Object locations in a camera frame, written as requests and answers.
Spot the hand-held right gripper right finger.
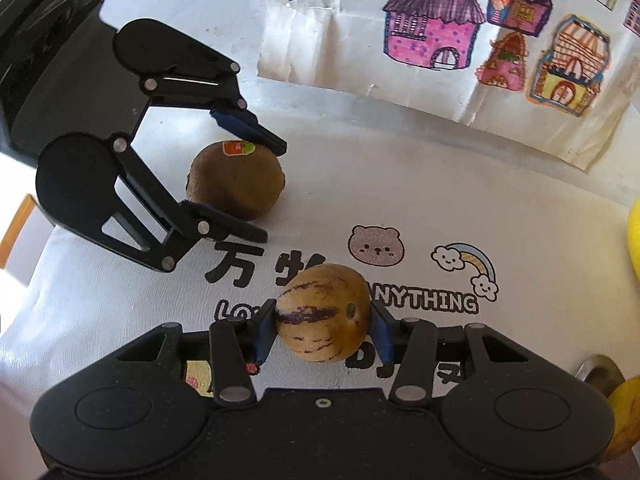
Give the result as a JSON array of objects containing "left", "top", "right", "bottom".
[{"left": 369, "top": 302, "right": 531, "bottom": 404}]

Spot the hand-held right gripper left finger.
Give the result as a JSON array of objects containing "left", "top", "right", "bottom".
[{"left": 116, "top": 299, "right": 278, "bottom": 405}]

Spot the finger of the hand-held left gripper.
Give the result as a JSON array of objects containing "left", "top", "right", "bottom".
[
  {"left": 101, "top": 134, "right": 269, "bottom": 273},
  {"left": 141, "top": 60, "right": 289, "bottom": 157}
]

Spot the brown kiwi with sticker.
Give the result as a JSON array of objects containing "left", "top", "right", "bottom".
[{"left": 187, "top": 140, "right": 287, "bottom": 220}]

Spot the striped pepino melon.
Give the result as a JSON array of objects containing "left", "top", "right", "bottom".
[{"left": 275, "top": 263, "right": 372, "bottom": 363}]

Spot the metal baking tray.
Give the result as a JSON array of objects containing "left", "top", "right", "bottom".
[{"left": 575, "top": 354, "right": 627, "bottom": 397}]

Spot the small green pear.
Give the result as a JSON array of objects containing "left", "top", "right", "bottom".
[{"left": 606, "top": 374, "right": 640, "bottom": 465}]

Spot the orange-edged panel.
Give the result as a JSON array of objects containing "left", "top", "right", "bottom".
[{"left": 0, "top": 194, "right": 41, "bottom": 273}]

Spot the colourful houses drawing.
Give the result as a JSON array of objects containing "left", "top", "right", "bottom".
[{"left": 257, "top": 0, "right": 640, "bottom": 171}]

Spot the yellow plastic bowl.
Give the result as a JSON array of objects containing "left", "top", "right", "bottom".
[{"left": 627, "top": 197, "right": 640, "bottom": 282}]

